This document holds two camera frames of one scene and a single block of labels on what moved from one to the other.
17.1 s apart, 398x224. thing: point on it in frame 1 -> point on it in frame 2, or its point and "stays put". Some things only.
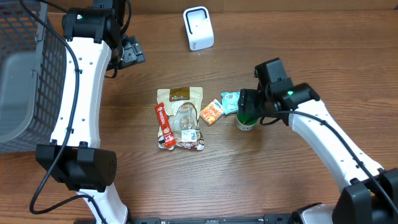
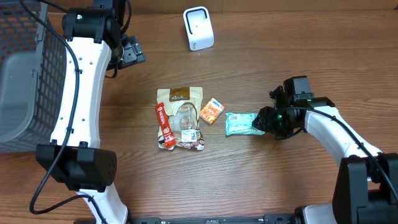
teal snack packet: (230, 101) -> (242, 124)
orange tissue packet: (212, 112) stays put
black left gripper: (132, 53) stays put
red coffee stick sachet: (168, 138) stays put
